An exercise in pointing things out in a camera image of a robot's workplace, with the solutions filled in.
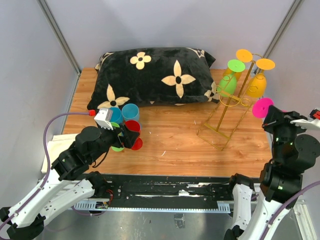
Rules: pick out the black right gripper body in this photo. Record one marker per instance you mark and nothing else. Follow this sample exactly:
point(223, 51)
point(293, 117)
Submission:
point(285, 129)

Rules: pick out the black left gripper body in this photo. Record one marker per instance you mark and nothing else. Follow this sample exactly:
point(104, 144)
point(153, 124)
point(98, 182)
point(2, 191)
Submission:
point(110, 138)

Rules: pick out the red wine glass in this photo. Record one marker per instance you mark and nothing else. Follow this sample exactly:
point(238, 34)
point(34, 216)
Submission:
point(135, 134)

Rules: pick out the pink wine glass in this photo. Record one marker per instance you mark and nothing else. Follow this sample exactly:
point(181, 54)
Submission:
point(261, 107)

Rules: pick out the blue wine glass front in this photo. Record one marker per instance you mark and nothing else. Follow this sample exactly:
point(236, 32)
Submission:
point(116, 116)

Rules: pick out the blue wine glass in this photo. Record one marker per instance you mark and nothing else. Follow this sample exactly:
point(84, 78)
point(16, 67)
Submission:
point(116, 116)
point(130, 112)

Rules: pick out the orange wine glass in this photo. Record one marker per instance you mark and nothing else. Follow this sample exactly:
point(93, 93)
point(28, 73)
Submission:
point(243, 55)
point(258, 84)

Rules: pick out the green wine glass row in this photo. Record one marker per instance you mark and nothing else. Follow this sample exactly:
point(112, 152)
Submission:
point(228, 82)

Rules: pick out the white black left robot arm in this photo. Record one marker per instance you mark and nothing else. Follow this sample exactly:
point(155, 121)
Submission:
point(28, 218)

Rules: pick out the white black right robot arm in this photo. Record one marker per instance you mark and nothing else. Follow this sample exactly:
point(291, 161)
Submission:
point(293, 152)

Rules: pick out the white folded cloth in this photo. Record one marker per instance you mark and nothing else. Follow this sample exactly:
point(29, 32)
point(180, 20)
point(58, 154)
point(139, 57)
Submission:
point(58, 144)

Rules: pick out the black floral plush pillow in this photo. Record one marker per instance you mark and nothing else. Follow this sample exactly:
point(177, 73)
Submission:
point(153, 76)

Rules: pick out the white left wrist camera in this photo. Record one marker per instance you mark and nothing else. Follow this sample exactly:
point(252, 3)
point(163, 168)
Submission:
point(103, 118)

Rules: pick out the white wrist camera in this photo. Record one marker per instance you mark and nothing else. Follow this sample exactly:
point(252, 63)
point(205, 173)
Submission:
point(311, 123)
point(103, 118)

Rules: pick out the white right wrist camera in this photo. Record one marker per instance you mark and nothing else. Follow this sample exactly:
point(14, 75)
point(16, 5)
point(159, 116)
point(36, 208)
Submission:
point(311, 123)

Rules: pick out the gold wire glass rack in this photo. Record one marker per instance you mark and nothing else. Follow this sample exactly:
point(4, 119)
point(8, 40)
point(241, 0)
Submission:
point(218, 129)

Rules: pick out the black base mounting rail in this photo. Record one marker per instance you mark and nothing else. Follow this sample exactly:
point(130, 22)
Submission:
point(166, 192)

